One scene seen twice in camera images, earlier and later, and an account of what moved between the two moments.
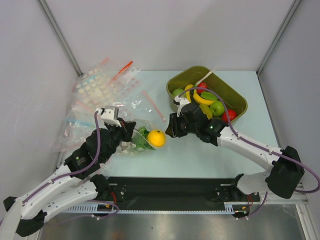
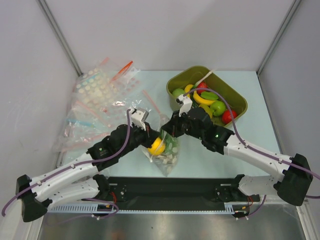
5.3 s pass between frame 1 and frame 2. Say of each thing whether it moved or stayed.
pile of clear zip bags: stayed
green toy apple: stayed
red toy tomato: stayed
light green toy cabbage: stayed
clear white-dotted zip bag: moved
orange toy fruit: moved
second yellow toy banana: stayed
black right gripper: stayed
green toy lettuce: moved
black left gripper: moved
